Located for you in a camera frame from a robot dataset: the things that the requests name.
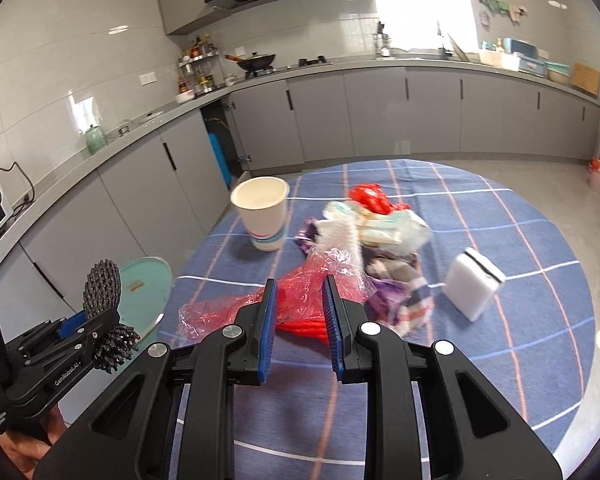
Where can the red translucent plastic bag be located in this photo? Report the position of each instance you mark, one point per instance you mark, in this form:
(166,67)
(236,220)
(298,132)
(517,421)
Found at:
(300,290)

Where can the person's left hand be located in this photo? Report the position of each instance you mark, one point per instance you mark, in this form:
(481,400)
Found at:
(20,447)

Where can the wooden cutting board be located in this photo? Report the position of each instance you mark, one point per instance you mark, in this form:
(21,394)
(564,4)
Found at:
(586,79)

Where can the kitchen faucet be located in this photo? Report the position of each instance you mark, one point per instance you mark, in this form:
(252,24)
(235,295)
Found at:
(442,42)

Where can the white bowl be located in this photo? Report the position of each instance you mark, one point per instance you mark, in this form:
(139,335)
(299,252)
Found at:
(184,97)

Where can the gas stove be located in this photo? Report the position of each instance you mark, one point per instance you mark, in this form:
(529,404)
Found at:
(305,63)

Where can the white sponge block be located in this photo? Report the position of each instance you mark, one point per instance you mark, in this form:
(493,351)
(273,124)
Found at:
(472,290)

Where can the purple foil wrapper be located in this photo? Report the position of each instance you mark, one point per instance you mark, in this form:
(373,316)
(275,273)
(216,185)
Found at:
(310,234)

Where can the teal basins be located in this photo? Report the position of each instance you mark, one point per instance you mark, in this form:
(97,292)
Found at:
(558,72)

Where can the blue dish drainer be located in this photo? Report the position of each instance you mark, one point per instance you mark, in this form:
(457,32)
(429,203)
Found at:
(527,57)

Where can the blue plaid tablecloth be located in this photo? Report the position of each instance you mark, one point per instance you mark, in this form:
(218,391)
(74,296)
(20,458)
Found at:
(480,385)

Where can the white plastic tub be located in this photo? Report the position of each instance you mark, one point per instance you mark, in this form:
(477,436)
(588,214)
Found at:
(497,59)

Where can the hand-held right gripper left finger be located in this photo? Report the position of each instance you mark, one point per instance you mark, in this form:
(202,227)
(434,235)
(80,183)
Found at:
(267,330)

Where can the grey kitchen counter cabinets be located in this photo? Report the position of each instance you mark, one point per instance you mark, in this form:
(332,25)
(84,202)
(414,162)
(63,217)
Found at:
(405,110)

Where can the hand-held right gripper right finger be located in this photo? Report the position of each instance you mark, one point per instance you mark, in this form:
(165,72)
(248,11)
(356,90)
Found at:
(332,330)

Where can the plaid plastic wrapper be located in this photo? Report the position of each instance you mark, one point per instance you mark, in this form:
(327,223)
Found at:
(400,300)

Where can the white striped paper cup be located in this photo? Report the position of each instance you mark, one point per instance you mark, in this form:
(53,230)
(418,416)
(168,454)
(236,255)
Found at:
(260,215)

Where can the teal round bin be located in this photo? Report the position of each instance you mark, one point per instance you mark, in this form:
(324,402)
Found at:
(142,295)

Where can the hanging dish cloth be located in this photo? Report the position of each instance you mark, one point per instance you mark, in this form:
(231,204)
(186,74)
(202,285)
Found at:
(518,12)

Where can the black wok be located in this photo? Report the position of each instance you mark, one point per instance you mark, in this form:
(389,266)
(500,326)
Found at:
(255,62)

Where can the green teapot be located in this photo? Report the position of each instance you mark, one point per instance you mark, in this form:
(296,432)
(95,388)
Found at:
(95,140)

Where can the utensil holder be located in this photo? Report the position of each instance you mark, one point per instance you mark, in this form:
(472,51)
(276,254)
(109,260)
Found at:
(383,42)

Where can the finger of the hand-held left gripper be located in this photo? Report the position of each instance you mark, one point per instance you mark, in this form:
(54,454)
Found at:
(72,326)
(65,365)

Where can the red crumpled wrapper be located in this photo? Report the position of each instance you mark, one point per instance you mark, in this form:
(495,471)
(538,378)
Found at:
(372,197)

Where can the clear plastic bag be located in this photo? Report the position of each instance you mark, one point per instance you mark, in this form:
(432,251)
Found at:
(385,230)

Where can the blue gas cylinder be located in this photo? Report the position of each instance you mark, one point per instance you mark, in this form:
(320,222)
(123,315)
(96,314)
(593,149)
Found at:
(220,160)

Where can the metal spice rack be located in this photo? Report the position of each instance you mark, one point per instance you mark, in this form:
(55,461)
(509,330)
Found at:
(197,67)

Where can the red mesh net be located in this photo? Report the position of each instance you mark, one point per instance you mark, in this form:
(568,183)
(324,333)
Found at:
(305,330)

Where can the black mesh scrubber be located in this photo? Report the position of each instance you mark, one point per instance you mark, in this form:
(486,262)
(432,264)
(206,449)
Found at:
(102,285)

